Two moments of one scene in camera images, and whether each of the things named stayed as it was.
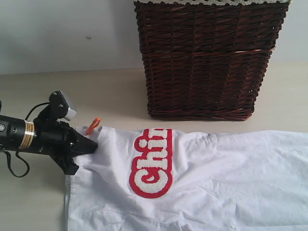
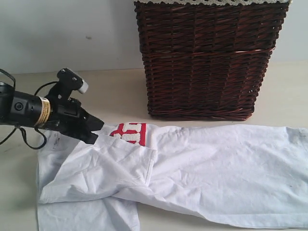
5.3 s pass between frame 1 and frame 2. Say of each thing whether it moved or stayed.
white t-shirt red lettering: moved
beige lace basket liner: stayed
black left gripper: moved
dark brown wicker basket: stayed
